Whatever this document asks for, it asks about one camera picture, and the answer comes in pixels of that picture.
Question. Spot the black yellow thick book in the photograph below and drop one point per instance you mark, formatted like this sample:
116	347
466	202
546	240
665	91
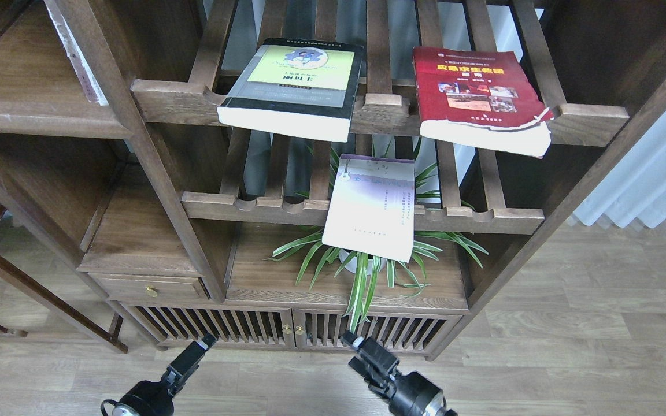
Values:
297	87

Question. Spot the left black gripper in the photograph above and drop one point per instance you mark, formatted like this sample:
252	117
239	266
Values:
156	398

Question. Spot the dark wooden bookshelf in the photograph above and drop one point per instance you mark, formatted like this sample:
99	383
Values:
152	190

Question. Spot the upright book worn spine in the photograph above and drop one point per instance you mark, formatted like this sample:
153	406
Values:
84	73

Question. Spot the lavender white book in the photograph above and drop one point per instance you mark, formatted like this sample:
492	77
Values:
372	207

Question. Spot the wooden furniture at left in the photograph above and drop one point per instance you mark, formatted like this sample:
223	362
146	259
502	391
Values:
90	331

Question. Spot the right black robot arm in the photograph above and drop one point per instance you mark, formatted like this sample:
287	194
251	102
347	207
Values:
446	409

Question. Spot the white curtain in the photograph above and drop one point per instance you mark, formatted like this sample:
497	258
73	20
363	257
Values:
634	192

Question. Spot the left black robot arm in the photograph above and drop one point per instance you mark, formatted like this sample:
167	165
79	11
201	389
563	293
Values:
155	398

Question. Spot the brass drawer knob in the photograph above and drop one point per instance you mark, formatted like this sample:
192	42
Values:
151	291

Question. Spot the red cover book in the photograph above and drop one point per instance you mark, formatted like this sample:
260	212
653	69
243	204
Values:
480	99

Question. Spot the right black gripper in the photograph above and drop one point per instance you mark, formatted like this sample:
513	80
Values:
412	394

